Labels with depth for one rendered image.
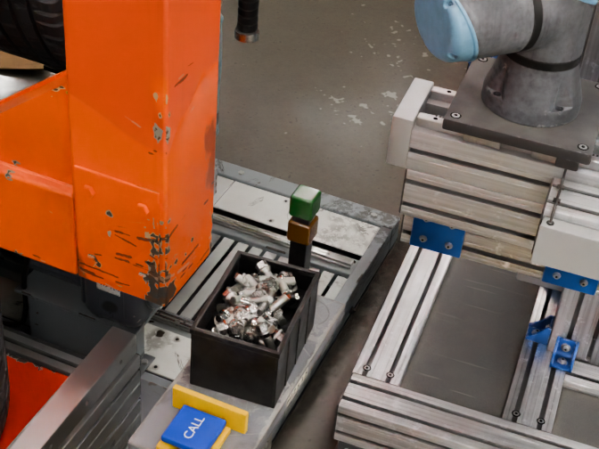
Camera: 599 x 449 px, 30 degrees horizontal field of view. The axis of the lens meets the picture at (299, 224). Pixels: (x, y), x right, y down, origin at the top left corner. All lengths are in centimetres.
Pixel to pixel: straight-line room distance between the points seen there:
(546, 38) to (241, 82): 180
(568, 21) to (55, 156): 77
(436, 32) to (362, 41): 204
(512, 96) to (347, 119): 154
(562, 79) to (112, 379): 85
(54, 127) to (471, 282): 102
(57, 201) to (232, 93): 160
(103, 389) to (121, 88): 54
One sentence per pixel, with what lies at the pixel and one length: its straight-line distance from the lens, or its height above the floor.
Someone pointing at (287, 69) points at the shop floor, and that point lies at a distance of 341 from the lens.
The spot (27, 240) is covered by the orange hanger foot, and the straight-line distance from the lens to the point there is 182.
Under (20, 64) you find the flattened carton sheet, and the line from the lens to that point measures 339.
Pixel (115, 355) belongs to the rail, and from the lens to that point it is 186.
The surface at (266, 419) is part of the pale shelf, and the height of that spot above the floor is 45.
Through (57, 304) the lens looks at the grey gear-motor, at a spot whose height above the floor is 23.
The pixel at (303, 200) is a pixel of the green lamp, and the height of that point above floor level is 66.
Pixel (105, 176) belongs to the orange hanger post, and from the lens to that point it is 164.
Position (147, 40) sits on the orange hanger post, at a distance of 149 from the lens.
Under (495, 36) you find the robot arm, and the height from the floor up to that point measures 98.
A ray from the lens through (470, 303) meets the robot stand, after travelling 230.
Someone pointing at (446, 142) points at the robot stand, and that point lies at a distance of 175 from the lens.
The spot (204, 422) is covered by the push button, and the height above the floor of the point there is 48.
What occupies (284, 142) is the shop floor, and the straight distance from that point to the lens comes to 307.
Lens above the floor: 169
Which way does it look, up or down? 37 degrees down
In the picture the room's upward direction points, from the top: 6 degrees clockwise
